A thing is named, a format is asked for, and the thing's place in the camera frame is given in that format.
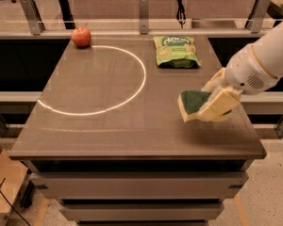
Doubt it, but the black table leg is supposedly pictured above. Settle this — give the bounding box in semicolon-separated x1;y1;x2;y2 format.
58;0;75;29

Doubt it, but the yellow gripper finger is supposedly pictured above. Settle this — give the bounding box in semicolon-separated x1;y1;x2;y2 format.
196;87;242;121
201;68;227;93

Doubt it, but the metal rail bracket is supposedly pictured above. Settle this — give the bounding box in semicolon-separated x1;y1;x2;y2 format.
245;0;271;33
19;0;45;35
139;0;149;35

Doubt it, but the left metal rail bracket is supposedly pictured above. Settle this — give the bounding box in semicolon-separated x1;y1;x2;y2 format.
19;0;45;35

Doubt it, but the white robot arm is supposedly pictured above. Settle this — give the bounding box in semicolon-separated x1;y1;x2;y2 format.
196;22;283;121

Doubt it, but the cardboard box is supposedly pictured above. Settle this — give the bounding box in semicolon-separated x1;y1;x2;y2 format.
0;145;27;226

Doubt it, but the red apple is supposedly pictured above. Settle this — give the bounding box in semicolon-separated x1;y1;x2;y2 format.
71;27;92;47

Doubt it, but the thin black floor cable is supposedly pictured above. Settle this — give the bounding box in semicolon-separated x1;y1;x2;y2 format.
0;173;32;226

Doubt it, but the green and yellow sponge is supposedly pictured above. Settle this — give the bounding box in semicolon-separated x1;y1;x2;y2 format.
177;90;232;123

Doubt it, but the hanging black cable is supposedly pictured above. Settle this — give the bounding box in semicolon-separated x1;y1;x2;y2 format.
175;0;187;29

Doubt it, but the right metal rail bracket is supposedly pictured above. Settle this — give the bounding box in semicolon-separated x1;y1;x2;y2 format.
245;0;271;33

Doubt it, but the middle metal rail bracket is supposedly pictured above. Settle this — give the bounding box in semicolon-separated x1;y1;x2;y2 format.
139;0;149;35

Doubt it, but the green snack bag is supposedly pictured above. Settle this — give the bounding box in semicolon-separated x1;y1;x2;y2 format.
153;35;201;69

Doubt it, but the grey drawer cabinet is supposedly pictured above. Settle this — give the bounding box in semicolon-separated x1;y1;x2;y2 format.
31;171;248;225

